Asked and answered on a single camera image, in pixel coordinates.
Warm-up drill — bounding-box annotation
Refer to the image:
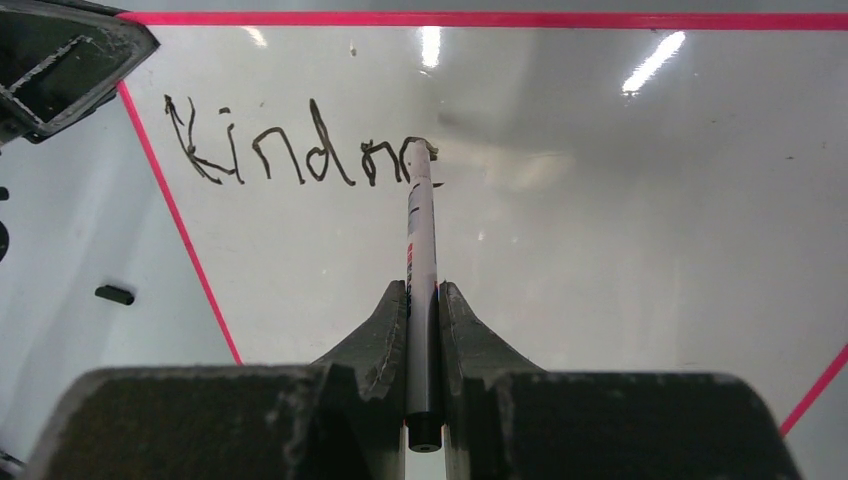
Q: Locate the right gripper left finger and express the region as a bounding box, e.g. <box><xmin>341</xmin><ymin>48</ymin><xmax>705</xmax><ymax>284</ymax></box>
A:
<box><xmin>21</xmin><ymin>280</ymin><xmax>407</xmax><ymax>479</ymax></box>

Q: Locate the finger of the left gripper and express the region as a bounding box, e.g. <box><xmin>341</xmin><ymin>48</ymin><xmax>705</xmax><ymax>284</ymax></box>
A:
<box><xmin>1</xmin><ymin>0</ymin><xmax>159</xmax><ymax>144</ymax></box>

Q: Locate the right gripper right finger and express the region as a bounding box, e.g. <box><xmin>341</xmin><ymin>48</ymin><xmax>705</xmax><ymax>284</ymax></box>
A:
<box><xmin>439</xmin><ymin>282</ymin><xmax>801</xmax><ymax>479</ymax></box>

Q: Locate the white whiteboard marker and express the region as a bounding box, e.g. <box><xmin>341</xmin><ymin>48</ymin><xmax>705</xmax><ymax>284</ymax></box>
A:
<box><xmin>405</xmin><ymin>139</ymin><xmax>443</xmax><ymax>453</ymax></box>

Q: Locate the pink framed whiteboard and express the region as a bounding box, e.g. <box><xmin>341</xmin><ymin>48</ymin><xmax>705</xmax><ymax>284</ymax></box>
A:
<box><xmin>121</xmin><ymin>12</ymin><xmax>847</xmax><ymax>431</ymax></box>

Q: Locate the black marker cap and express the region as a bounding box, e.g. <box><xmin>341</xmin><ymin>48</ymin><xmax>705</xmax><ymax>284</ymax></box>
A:
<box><xmin>94</xmin><ymin>285</ymin><xmax>135</xmax><ymax>306</ymax></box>

